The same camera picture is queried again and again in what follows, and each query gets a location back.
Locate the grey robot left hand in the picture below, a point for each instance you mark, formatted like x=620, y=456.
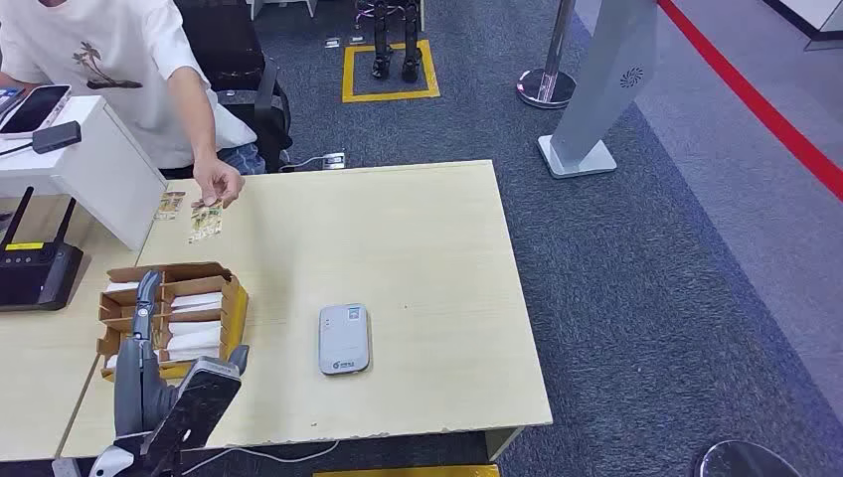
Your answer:
x=141, y=388

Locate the person's left hand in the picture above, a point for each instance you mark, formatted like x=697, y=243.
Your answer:
x=217, y=181

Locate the patterned ID card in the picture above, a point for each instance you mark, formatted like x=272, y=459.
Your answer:
x=205, y=227

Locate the person's left forearm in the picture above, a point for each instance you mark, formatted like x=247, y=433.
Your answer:
x=201, y=131

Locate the cardboard key card box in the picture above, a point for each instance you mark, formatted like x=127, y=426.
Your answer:
x=234, y=309

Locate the person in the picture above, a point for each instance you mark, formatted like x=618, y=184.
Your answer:
x=99, y=39

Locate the white power strip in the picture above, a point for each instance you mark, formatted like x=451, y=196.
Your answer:
x=334, y=161

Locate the white desk riser box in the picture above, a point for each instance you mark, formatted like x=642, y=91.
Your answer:
x=99, y=171

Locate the black office chair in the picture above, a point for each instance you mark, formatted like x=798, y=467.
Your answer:
x=224, y=46

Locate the black router with antennas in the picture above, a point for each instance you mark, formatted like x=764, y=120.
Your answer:
x=33, y=276

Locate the black power bank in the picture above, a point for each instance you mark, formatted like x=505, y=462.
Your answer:
x=58, y=136

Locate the yellow floor tape square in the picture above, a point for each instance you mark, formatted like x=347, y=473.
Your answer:
x=388, y=97

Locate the black smartphone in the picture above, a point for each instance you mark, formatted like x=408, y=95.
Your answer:
x=36, y=108

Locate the black humanoid robot legs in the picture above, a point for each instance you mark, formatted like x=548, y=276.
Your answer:
x=409, y=39

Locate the grey kiosk stand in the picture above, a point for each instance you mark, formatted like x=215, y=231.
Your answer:
x=606, y=79

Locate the red floor tape line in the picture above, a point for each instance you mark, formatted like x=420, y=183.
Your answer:
x=757, y=108

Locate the round dark disc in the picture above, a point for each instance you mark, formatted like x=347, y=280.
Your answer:
x=744, y=464

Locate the white platform with dark edge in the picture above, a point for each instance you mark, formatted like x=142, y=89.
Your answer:
x=823, y=13

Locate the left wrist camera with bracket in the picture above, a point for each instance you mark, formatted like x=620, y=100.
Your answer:
x=197, y=401

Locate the white table frame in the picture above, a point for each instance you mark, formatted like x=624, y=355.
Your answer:
x=311, y=8

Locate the chrome stanchion post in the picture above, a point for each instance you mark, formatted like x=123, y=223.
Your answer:
x=546, y=89

